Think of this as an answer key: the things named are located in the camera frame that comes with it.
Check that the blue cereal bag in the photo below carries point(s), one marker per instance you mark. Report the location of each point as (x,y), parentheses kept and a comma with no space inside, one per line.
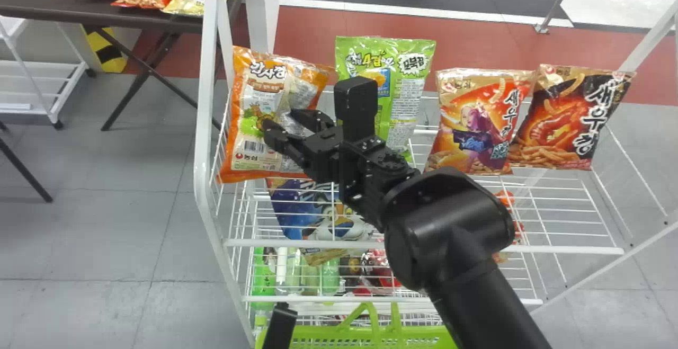
(312,211)

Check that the green bottle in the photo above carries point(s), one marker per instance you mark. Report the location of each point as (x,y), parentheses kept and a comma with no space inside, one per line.
(262,280)
(329,277)

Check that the green snack packet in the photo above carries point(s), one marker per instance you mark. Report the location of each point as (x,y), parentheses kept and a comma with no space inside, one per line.
(405,79)

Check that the dark side table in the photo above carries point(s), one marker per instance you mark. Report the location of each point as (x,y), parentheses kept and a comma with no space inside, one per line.
(63,5)

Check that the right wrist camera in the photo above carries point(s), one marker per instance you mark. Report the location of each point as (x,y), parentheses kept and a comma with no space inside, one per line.
(356,106)

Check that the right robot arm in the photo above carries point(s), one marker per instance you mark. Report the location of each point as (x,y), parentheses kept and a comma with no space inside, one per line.
(450,232)

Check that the white shelf trolley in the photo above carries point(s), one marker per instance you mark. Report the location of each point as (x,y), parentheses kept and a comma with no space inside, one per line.
(37,81)

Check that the red snack packet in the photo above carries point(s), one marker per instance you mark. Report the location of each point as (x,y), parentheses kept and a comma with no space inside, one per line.
(506,198)
(378,275)

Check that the yellow black striped post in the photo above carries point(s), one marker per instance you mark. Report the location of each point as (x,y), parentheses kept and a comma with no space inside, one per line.
(106,50)

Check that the black and gold snack packet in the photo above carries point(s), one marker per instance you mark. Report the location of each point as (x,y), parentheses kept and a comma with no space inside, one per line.
(569,121)

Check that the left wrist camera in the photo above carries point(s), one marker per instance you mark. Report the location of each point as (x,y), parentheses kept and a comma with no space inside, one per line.
(279,329)

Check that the green basket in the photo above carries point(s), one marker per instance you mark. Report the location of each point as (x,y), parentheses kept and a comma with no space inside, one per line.
(371,338)

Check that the gold snack packet purple figure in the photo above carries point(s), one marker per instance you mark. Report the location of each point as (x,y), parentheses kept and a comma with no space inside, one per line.
(476,121)

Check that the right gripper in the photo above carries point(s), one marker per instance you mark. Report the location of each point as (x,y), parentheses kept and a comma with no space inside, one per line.
(323,153)

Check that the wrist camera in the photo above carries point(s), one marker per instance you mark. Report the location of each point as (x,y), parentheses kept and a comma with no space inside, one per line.
(279,329)
(356,106)

